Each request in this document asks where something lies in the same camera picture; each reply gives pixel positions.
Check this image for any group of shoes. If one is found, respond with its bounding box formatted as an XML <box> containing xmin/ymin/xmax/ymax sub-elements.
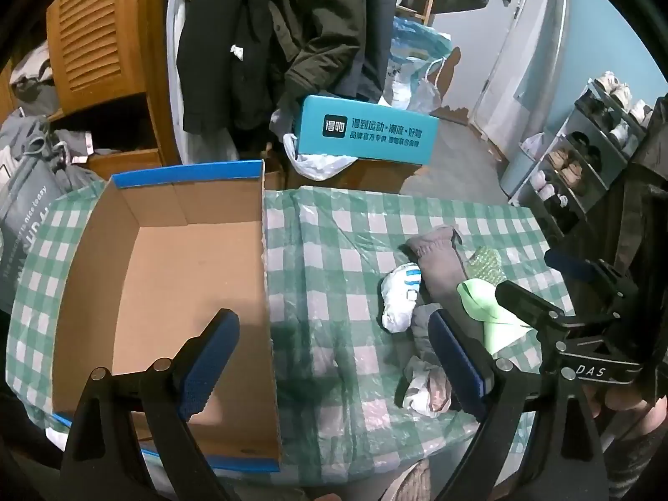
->
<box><xmin>527</xmin><ymin>70</ymin><xmax>655</xmax><ymax>215</ymax></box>

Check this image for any grey hoodie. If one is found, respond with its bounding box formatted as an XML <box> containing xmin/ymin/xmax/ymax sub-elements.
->
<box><xmin>0</xmin><ymin>115</ymin><xmax>113</xmax><ymax>194</ymax></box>

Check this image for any brown cardboard box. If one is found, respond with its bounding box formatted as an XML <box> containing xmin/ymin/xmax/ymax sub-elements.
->
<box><xmin>263</xmin><ymin>157</ymin><xmax>423</xmax><ymax>194</ymax></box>

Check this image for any white plastic bag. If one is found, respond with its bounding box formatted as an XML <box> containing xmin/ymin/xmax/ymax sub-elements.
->
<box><xmin>268</xmin><ymin>107</ymin><xmax>356</xmax><ymax>182</ymax></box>

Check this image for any wooden louvered cabinet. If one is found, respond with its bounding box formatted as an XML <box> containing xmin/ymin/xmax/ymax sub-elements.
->
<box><xmin>0</xmin><ymin>0</ymin><xmax>181</xmax><ymax>178</ymax></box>

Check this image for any pale plastic bag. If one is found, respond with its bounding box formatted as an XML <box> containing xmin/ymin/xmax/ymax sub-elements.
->
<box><xmin>399</xmin><ymin>355</ymin><xmax>455</xmax><ymax>418</ymax></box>

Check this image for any white door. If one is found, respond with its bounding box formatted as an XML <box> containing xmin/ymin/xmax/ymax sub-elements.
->
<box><xmin>467</xmin><ymin>0</ymin><xmax>569</xmax><ymax>162</ymax></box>

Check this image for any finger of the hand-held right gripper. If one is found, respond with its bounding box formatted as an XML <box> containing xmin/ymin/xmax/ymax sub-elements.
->
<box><xmin>495</xmin><ymin>282</ymin><xmax>572</xmax><ymax>342</ymax></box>
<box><xmin>544</xmin><ymin>249</ymin><xmax>635</xmax><ymax>298</ymax></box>

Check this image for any light blue bin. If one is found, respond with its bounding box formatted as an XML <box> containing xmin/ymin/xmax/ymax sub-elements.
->
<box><xmin>498</xmin><ymin>133</ymin><xmax>549</xmax><ymax>199</ymax></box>

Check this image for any olive hanging jacket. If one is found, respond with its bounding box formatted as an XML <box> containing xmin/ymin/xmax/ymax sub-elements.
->
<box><xmin>266</xmin><ymin>0</ymin><xmax>387</xmax><ymax>105</ymax></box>

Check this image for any green checkered tablecloth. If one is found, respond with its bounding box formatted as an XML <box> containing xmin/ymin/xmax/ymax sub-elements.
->
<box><xmin>5</xmin><ymin>180</ymin><xmax>575</xmax><ymax>481</ymax></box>

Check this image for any grey shoe rack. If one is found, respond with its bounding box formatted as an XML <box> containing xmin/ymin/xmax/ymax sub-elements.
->
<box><xmin>509</xmin><ymin>76</ymin><xmax>658</xmax><ymax>241</ymax></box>

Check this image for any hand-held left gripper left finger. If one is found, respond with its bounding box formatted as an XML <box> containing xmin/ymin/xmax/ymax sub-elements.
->
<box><xmin>61</xmin><ymin>309</ymin><xmax>242</xmax><ymax>501</ymax></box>

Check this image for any person's right forearm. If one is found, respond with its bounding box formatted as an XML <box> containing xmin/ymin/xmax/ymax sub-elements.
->
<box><xmin>605</xmin><ymin>412</ymin><xmax>668</xmax><ymax>501</ymax></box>

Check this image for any light green cloth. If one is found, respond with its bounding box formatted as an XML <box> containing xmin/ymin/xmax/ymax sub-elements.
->
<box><xmin>456</xmin><ymin>278</ymin><xmax>530</xmax><ymax>354</ymax></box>

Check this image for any person's right hand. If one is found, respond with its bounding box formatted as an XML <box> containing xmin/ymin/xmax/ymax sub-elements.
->
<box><xmin>582</xmin><ymin>383</ymin><xmax>668</xmax><ymax>418</ymax></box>

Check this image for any grey printed bag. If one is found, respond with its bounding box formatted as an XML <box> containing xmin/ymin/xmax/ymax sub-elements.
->
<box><xmin>0</xmin><ymin>157</ymin><xmax>100</xmax><ymax>314</ymax></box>

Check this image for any white sock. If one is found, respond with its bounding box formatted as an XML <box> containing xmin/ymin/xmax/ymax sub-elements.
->
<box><xmin>380</xmin><ymin>263</ymin><xmax>423</xmax><ymax>332</ymax></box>

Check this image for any teal cardboard box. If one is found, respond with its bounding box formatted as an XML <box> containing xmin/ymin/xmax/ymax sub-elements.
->
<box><xmin>293</xmin><ymin>95</ymin><xmax>440</xmax><ymax>166</ymax></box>

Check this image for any grey clothes pile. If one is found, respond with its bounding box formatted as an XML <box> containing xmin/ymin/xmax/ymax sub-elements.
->
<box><xmin>10</xmin><ymin>47</ymin><xmax>58</xmax><ymax>116</ymax></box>

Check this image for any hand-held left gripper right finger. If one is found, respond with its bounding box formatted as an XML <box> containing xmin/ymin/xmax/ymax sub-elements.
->
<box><xmin>427</xmin><ymin>309</ymin><xmax>611</xmax><ymax>501</ymax></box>

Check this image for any green patterned sock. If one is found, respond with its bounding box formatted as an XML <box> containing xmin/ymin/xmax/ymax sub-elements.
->
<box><xmin>466</xmin><ymin>246</ymin><xmax>508</xmax><ymax>287</ymax></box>

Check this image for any grey fuzzy sock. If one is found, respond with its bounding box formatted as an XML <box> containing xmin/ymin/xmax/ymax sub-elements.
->
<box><xmin>406</xmin><ymin>225</ymin><xmax>471</xmax><ymax>314</ymax></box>

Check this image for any cardboard box blue trim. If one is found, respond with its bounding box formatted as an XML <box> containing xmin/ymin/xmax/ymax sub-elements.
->
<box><xmin>49</xmin><ymin>159</ymin><xmax>283</xmax><ymax>473</ymax></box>

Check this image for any blue plastic bag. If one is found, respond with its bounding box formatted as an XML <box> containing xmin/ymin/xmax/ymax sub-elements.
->
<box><xmin>389</xmin><ymin>15</ymin><xmax>455</xmax><ymax>116</ymax></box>

